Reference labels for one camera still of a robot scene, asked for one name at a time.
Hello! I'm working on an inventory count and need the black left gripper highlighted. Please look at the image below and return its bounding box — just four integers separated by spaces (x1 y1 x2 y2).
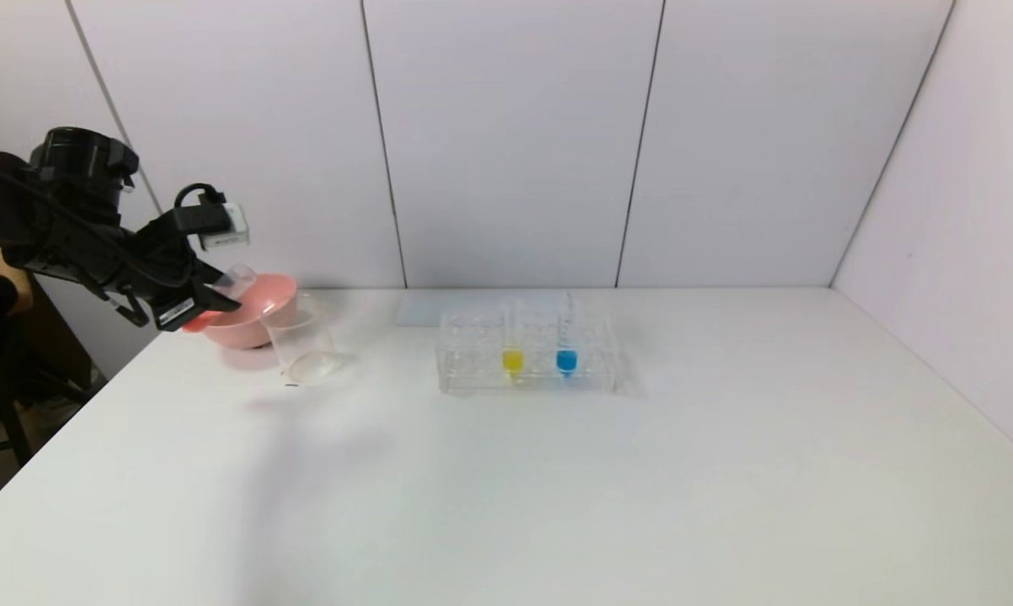
114 229 243 332

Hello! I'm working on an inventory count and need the test tube with red pigment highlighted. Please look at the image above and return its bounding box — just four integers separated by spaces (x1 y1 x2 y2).
181 263 260 334

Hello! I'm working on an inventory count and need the clear glass beaker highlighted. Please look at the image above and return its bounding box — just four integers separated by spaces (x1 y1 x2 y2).
261 293 345 388

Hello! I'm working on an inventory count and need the test tube with yellow pigment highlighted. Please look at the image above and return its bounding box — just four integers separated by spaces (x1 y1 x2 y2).
502 300 526 380

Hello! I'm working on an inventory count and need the clear acrylic test tube rack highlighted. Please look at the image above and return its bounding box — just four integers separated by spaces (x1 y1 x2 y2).
435 306 621 396

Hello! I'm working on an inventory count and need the test tube with blue pigment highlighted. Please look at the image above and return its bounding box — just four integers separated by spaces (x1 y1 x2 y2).
556 292 580 380

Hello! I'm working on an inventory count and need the pink bowl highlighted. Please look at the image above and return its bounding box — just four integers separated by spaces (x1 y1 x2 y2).
182 272 299 351

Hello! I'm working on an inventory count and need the white paper sheet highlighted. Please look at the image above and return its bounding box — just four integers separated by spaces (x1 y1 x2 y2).
397 291 575 328

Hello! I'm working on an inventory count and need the black stool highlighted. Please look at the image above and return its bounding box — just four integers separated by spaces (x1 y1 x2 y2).
0 394 35 474

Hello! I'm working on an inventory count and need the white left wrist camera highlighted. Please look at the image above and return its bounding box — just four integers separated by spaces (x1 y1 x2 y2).
198 201 251 252

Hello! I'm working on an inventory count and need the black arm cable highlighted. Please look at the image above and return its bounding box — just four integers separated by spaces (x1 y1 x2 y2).
0 156 231 364

